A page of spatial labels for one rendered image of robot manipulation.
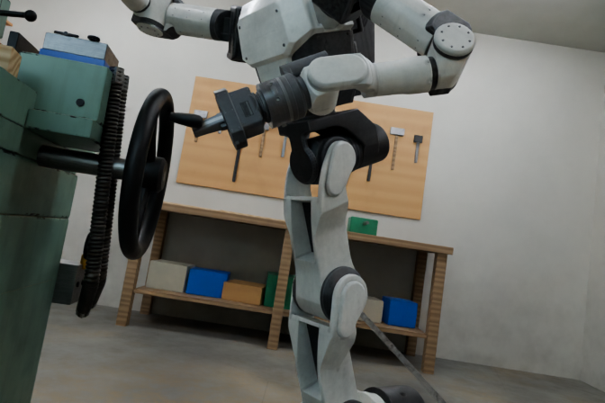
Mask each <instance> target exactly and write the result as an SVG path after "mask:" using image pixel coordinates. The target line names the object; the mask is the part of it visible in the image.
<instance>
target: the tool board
mask: <svg viewBox="0 0 605 403"><path fill-rule="evenodd" d="M246 86H247V87H249V90H250V92H251V93H253V92H254V93H256V91H257V89H256V86H255V85H249V84H243V83H237V82H231V81H225V80H220V79H213V78H208V77H201V76H196V77H195V80H194V90H193V95H192V100H191V104H190V110H189V113H193V114H197V115H200V116H201V117H203V119H204V120H206V119H208V118H211V117H212V116H214V115H216V113H219V112H220V110H219V108H218V105H217V103H216V100H215V95H214V93H213V91H216V90H219V89H222V88H226V89H227V90H228V93H229V92H232V91H235V90H238V89H240V88H243V87H246ZM351 109H358V110H359V111H361V112H362V113H363V114H364V115H365V116H366V117H367V118H368V119H369V120H370V121H371V122H373V123H376V124H378V125H380V126H381V127H382V128H383V129H384V130H385V132H386V134H387V136H388V139H389V143H390V149H389V153H388V155H387V157H386V158H385V159H384V160H382V161H380V162H377V163H374V164H372V165H369V166H365V167H362V168H359V169H357V170H355V171H354V172H352V173H351V174H350V176H349V178H348V182H347V185H346V189H347V195H348V209H350V210H361V211H367V212H373V213H378V214H384V215H390V216H396V217H402V218H408V219H419V220H420V216H421V209H422V202H423V194H424V187H425V180H426V173H427V165H428V158H429V143H430V136H431V129H432V122H433V114H434V112H424V111H419V110H413V109H407V108H401V107H395V106H389V105H383V104H377V103H366V102H360V101H353V103H347V104H343V105H339V106H336V107H335V110H336V112H340V111H345V110H351ZM264 128H265V131H264V133H262V134H260V135H257V136H255V137H252V138H250V139H248V146H247V147H245V148H241V149H239V150H236V149H235V147H234V146H233V143H232V141H231V138H230V134H229V132H228V130H224V131H222V130H219V131H216V132H213V133H210V134H207V135H203V136H201V137H197V138H196V137H195V136H194V133H193V131H192V128H190V127H186V129H185V138H184V143H183V147H182V153H181V157H180V163H179V167H178V172H177V178H176V182H177V183H181V184H192V185H198V186H204V187H210V188H216V189H222V190H228V191H234V192H240V193H250V194H256V195H262V196H268V197H274V198H280V199H283V198H284V183H285V178H286V173H287V169H288V166H289V163H290V155H291V151H292V149H291V144H290V139H289V138H287V137H286V136H280V135H279V131H278V128H277V127H276V128H274V129H271V128H270V127H269V125H268V123H266V124H265V125H264Z"/></svg>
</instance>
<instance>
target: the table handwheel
mask: <svg viewBox="0 0 605 403"><path fill-rule="evenodd" d="M171 112H175V110H174V102H173V98H172V95H171V93H170V92H169V91H168V90H167V89H165V88H161V87H160V88H156V89H154V90H152V91H151V92H150V93H149V94H148V96H147V97H146V99H145V101H144V103H143V105H142V106H141V108H140V112H139V114H138V117H137V120H136V121H135V124H134V128H133V131H132V134H131V140H130V144H129V147H128V151H127V156H126V159H125V158H120V157H113V158H114V161H113V169H112V170H113V172H112V173H111V174H112V176H111V178H113V179H119V180H122V185H121V192H120V200H119V211H118V237H119V244H120V249H121V251H122V253H123V255H124V256H125V257H126V258H128V259H131V260H136V259H139V258H141V257H142V256H143V255H144V254H145V253H146V251H147V249H148V248H149V244H150V242H151V240H152V238H153V235H154V233H155V230H156V227H157V224H158V219H159V215H160V212H161V208H162V204H163V201H164V197H165V192H166V188H167V179H168V174H169V168H170V163H171V156H172V148H173V140H174V127H175V123H174V122H172V121H169V117H170V113H171ZM158 119H159V124H158ZM157 124H158V150H157V156H156V136H157ZM98 157H99V154H94V153H88V152H83V151H77V150H72V149H66V148H56V147H51V146H45V145H42V146H41V147H40V149H39V151H38V155H37V164H38V166H41V167H47V168H53V169H58V170H64V171H69V172H75V173H80V174H86V175H97V174H96V173H97V172H98V171H97V170H96V169H97V168H98V166H97V165H98V164H99V163H98V162H97V161H98V160H99V158H98Z"/></svg>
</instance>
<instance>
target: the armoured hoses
mask: <svg viewBox="0 0 605 403"><path fill-rule="evenodd" d="M109 69H110V70H111V71H112V73H113V77H112V82H111V89H110V93H109V97H108V102H107V103H108V104H107V109H106V114H105V117H104V119H105V121H104V125H103V133H102V135H103V136H102V140H101V145H100V149H99V150H100V153H99V157H98V158H99V160H98V161H97V162H98V163H99V164H98V165H97V166H98V168H97V169H96V170H97V171H98V172H97V173H96V174H97V177H96V179H97V180H96V181H95V182H96V185H95V187H96V188H95V193H94V195H95V196H94V200H93V203H94V204H93V205H92V206H93V207H94V208H93V209H92V211H93V212H92V213H91V214H92V215H93V216H92V217H91V219H92V220H91V221H90V222H91V223H92V224H91V225H90V227H91V228H90V229H89V230H90V231H91V232H90V233H89V235H90V237H89V239H90V240H89V241H88V243H89V245H88V249H87V252H88V253H87V258H86V260H87V261H86V269H85V277H84V280H83V285H82V289H81V292H80V296H79V299H78V303H77V308H76V315H77V316H78V317H79V318H85V317H87V316H89V313H90V310H91V309H93V308H94V307H95V306H96V304H97V302H98V300H99V298H100V295H101V293H102V291H103V289H104V286H105V283H106V277H107V273H108V272H107V269H108V267H107V265H108V262H109V259H108V258H109V257H110V256H109V254H110V252H109V250H110V246H111V245H110V243H111V242H112V241H111V240H110V239H111V238H112V237H111V235H112V233H111V232H112V231H113V230H112V227H113V225H112V224H113V222H112V220H113V216H114V215H113V213H114V210H113V209H114V208H115V207H114V205H115V201H116V200H115V199H114V198H115V197H116V195H115V194H116V193H117V192H116V190H117V188H116V186H117V182H118V181H117V179H113V178H111V176H112V174H111V173H112V172H113V170H112V169H113V161H114V158H113V157H120V156H121V154H120V153H121V148H122V147H121V144H122V137H123V135H122V134H123V130H124V128H123V126H124V124H123V123H124V119H125V117H124V115H125V111H126V110H125V108H126V105H125V104H126V100H127V98H126V97H127V96H128V95H127V93H128V91H127V90H128V88H129V80H130V77H129V76H126V75H124V70H125V69H123V68H122V67H109Z"/></svg>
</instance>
